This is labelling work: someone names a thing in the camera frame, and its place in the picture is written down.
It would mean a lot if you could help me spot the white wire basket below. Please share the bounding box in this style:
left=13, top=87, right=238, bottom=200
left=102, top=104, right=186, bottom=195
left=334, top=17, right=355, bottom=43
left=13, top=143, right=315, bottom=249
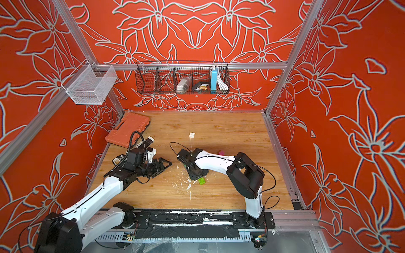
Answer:
left=62, top=65, right=117, bottom=105

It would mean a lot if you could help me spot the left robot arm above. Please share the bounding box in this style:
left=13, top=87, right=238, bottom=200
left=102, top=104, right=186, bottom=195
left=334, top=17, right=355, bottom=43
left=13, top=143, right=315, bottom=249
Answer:
left=34, top=158, right=172, bottom=253

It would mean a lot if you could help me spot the black handheld tool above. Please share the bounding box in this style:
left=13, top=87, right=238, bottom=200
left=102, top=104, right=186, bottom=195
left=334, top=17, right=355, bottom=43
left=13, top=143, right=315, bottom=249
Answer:
left=112, top=136, right=156, bottom=169

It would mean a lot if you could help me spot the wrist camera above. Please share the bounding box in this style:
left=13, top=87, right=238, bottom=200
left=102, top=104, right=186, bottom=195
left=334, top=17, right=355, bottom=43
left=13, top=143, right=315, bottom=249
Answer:
left=177, top=149, right=192, bottom=168
left=127, top=147, right=157, bottom=165

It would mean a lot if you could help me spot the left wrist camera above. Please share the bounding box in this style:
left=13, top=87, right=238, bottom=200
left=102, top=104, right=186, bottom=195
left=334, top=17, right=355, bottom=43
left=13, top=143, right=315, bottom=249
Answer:
left=127, top=147, right=157, bottom=165

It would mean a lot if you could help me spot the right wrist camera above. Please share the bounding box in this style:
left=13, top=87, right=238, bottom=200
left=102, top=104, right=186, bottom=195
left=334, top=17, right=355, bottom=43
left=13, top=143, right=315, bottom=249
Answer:
left=177, top=149, right=192, bottom=168

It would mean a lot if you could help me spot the black wire basket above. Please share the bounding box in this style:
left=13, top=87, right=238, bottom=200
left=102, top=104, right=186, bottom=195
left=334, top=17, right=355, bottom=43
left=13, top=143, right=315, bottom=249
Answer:
left=135, top=61, right=231, bottom=95

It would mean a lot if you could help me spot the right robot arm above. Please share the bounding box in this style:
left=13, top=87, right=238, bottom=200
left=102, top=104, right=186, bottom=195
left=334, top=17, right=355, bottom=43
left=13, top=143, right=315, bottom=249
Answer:
left=177, top=149, right=265, bottom=219

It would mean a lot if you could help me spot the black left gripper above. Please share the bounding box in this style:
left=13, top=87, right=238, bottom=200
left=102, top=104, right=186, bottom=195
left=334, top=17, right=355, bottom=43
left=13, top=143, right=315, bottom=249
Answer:
left=135, top=157, right=172, bottom=178

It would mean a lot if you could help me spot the orange tool case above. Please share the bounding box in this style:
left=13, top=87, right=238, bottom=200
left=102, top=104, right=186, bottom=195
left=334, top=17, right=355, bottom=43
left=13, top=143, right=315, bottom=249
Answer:
left=105, top=112, right=150, bottom=148

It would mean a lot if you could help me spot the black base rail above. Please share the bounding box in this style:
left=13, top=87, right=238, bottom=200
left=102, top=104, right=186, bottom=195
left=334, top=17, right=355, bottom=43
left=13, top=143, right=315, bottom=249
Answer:
left=111, top=209, right=275, bottom=242

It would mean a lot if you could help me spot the lime green long lego brick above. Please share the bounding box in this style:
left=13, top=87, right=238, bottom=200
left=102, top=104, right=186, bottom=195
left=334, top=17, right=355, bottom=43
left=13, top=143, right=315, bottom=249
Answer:
left=198, top=178, right=206, bottom=185

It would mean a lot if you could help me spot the black item in basket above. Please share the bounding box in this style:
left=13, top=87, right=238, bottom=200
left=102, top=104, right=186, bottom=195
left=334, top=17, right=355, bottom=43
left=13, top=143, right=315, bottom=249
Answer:
left=192, top=81, right=211, bottom=92

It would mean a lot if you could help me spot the white cable bundle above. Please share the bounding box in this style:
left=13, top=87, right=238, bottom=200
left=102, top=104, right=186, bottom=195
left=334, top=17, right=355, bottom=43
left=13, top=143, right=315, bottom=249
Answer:
left=217, top=75, right=230, bottom=93

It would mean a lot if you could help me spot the grey packet in basket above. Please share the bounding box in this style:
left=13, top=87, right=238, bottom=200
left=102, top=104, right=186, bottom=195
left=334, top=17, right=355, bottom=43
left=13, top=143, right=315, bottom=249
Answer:
left=176, top=77, right=192, bottom=94

